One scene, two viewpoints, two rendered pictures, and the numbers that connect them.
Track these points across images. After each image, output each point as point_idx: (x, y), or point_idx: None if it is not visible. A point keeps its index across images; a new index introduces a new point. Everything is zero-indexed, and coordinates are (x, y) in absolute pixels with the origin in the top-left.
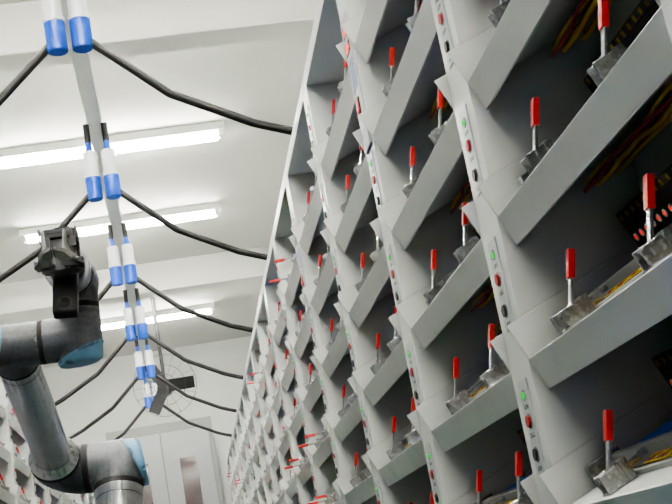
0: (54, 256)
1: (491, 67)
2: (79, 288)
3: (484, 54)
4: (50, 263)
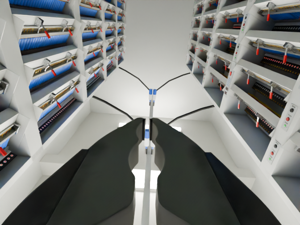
0: (149, 118)
1: (299, 37)
2: None
3: (295, 41)
4: (121, 161)
